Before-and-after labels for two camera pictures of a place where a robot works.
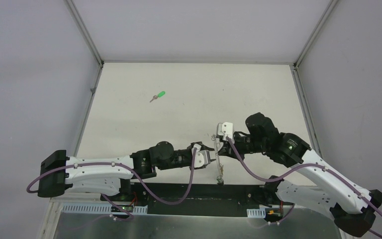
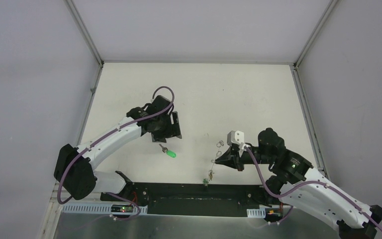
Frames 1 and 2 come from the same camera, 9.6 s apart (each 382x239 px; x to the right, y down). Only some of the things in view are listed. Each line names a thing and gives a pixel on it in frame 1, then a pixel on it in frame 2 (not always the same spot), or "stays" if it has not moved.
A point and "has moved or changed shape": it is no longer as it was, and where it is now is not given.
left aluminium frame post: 48,224 stays
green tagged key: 160,94 has moved or changed shape
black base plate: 191,199 stays
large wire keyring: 220,168 has moved or changed shape
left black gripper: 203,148 -> 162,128
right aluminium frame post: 299,84 stays
